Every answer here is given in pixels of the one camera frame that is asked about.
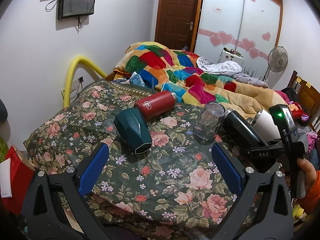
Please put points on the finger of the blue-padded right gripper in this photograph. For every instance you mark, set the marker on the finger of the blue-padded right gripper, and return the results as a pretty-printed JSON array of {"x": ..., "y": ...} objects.
[{"x": 264, "y": 157}]

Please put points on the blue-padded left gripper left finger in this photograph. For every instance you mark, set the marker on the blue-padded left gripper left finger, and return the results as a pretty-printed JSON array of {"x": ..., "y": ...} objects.
[{"x": 44, "y": 211}]

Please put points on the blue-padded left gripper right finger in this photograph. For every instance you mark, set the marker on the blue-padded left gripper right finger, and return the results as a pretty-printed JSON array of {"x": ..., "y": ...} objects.
[{"x": 274, "y": 214}]

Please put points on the black thermos bottle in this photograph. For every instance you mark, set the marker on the black thermos bottle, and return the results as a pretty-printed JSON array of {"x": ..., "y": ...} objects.
[{"x": 242, "y": 132}]

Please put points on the orange sleeve forearm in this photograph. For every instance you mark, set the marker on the orange sleeve forearm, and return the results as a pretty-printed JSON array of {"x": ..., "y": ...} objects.
[{"x": 311, "y": 199}]

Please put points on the white tumbler cup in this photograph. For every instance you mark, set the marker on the white tumbler cup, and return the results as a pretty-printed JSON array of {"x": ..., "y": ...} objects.
[{"x": 264, "y": 125}]

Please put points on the clear glass cup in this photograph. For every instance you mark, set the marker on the clear glass cup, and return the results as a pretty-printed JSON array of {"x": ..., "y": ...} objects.
[{"x": 209, "y": 121}]

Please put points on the dark green faceted cup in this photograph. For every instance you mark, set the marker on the dark green faceted cup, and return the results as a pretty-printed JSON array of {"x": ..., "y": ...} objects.
[{"x": 133, "y": 130}]

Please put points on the right hand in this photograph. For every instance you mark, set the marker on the right hand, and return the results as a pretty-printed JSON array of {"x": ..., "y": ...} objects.
[{"x": 309, "y": 170}]

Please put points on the red plush toy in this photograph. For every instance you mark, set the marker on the red plush toy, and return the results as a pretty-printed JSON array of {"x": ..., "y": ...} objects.
[{"x": 297, "y": 112}]

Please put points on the wooden headboard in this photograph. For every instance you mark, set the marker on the wooden headboard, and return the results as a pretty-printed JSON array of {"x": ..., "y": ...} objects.
[{"x": 308, "y": 97}]

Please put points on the red box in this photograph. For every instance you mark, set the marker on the red box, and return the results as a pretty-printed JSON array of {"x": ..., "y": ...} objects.
[{"x": 16, "y": 175}]

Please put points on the standing electric fan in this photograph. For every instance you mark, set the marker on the standing electric fan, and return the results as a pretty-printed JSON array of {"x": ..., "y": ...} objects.
[{"x": 277, "y": 61}]

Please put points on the floral green quilt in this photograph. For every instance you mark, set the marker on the floral green quilt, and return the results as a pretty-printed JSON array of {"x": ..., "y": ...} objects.
[{"x": 170, "y": 190}]

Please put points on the white patterned sheet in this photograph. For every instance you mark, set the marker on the white patterned sheet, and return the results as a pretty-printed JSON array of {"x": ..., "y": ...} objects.
[{"x": 224, "y": 68}]

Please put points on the white small cabinet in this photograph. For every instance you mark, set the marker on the white small cabinet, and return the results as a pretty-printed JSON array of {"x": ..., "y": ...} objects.
[{"x": 231, "y": 55}]

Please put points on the colourful patchwork blanket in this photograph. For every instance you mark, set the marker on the colourful patchwork blanket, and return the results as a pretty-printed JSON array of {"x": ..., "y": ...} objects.
[{"x": 175, "y": 70}]

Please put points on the red thermos bottle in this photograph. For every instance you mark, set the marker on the red thermos bottle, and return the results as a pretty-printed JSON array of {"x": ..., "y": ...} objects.
[{"x": 156, "y": 104}]

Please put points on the frosted glass sliding wardrobe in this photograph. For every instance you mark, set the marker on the frosted glass sliding wardrobe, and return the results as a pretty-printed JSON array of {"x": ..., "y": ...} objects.
[{"x": 248, "y": 26}]

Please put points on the blue patterned tissue pack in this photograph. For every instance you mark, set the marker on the blue patterned tissue pack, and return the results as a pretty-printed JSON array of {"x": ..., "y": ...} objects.
[{"x": 136, "y": 80}]

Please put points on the brown wooden door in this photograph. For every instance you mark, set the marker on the brown wooden door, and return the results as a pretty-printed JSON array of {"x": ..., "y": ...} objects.
[{"x": 176, "y": 23}]

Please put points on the wall power socket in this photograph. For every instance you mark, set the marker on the wall power socket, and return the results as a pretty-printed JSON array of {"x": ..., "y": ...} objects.
[{"x": 80, "y": 79}]

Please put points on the small wall-mounted monitor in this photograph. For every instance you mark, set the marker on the small wall-mounted monitor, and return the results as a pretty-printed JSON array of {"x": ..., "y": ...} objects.
[{"x": 75, "y": 8}]

